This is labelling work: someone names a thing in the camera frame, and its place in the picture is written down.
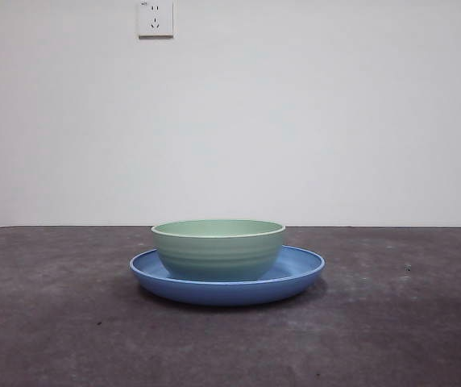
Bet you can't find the green ribbed bowl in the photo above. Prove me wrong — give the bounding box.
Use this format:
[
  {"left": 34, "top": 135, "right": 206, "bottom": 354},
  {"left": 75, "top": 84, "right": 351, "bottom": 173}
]
[{"left": 151, "top": 218, "right": 287, "bottom": 282}]

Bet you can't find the blue shallow plate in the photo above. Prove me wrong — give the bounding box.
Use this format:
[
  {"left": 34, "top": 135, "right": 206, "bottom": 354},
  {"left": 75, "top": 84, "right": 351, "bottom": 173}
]
[{"left": 129, "top": 244, "right": 326, "bottom": 306}]

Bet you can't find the white wall socket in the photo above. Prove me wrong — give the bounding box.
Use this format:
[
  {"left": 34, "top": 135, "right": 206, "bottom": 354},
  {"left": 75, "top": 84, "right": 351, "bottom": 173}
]
[{"left": 137, "top": 0, "right": 175, "bottom": 40}]

